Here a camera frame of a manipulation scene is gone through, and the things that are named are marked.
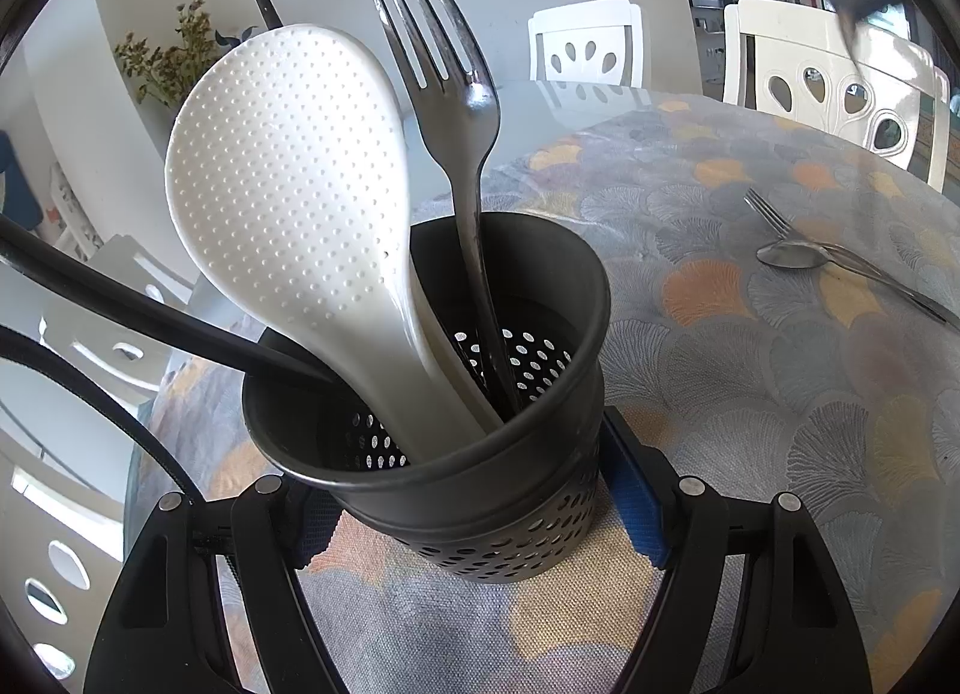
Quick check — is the white dimpled rice paddle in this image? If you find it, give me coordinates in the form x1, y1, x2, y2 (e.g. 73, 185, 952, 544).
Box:
164, 25, 506, 467

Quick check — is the silver spoon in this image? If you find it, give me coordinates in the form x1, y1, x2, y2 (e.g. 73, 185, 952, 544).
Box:
755, 241, 960, 332

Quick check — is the dried flower bouquet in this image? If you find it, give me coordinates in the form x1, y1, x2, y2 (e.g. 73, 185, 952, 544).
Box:
114, 0, 260, 112

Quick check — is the black perforated utensil holder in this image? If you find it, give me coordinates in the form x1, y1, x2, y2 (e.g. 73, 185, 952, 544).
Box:
241, 212, 613, 585

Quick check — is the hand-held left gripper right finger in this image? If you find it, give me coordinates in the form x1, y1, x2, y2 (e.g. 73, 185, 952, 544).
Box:
601, 406, 875, 694

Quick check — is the silver fork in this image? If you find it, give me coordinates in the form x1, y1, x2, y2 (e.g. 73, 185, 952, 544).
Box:
743, 188, 960, 326

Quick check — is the white chair with oval cutouts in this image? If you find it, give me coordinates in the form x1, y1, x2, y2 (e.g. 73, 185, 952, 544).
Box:
721, 0, 952, 194
36, 235, 197, 395
527, 0, 644, 111
0, 465, 125, 672

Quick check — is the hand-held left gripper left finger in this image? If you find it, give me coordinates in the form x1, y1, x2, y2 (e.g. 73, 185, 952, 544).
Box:
82, 475, 340, 694

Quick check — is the patterned tablecloth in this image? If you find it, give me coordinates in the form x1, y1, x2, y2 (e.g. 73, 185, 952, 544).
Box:
127, 91, 960, 694

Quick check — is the blue seat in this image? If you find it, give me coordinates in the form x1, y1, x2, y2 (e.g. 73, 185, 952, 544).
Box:
0, 130, 40, 231

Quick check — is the dark metal fork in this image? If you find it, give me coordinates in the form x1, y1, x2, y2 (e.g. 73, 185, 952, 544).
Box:
372, 0, 527, 411

